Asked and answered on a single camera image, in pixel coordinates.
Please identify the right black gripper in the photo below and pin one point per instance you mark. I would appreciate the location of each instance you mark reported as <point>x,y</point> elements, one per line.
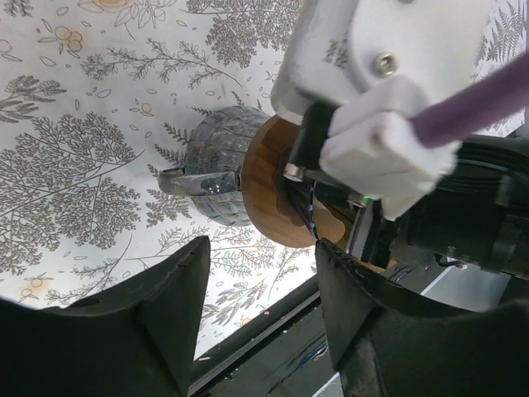
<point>478,214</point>

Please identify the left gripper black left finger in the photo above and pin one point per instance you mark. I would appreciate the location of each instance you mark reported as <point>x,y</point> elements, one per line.
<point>136,338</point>

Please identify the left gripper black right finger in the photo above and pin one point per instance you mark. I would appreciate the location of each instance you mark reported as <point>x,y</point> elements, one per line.
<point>385,340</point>

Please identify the brown paper coffee filter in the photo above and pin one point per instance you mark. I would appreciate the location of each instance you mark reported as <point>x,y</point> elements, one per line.
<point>328,226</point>

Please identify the clear glass server pitcher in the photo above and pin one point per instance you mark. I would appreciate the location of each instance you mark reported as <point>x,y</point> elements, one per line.
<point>211,172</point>

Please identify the floral patterned table mat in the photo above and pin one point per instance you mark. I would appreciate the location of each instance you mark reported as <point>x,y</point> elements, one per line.
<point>96,98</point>

